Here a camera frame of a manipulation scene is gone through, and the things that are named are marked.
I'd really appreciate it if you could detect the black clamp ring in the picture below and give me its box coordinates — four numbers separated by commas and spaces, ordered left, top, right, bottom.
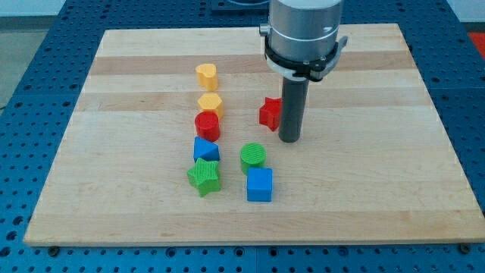
263, 35, 349, 83

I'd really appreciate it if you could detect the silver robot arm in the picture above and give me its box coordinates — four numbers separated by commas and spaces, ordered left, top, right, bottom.
259, 0, 343, 62

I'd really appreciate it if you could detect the green cylinder block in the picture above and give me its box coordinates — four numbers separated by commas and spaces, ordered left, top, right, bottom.
239, 143, 267, 174

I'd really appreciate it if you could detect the green star block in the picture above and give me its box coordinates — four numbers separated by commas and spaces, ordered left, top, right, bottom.
187, 158, 221, 197

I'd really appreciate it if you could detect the blue triangle block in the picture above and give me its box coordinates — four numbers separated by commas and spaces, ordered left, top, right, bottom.
193, 136, 221, 162

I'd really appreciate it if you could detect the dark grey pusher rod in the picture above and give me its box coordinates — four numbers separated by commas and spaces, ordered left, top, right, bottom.
279, 78, 309, 143

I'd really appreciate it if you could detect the blue cube block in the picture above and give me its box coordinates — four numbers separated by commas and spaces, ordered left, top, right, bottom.
246, 168, 273, 202

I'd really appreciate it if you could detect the wooden board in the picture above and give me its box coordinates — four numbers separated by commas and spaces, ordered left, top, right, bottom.
24, 24, 484, 246

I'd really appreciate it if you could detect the yellow heart block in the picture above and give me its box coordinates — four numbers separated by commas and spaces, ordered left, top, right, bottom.
195, 63, 218, 91

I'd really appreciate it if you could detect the red cylinder block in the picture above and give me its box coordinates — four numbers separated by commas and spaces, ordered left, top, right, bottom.
194, 111, 221, 142

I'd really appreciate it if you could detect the red star block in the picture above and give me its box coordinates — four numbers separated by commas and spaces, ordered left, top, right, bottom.
259, 97, 282, 131

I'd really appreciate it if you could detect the yellow hexagon block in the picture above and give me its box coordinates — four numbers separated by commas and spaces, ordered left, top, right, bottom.
197, 93, 224, 119

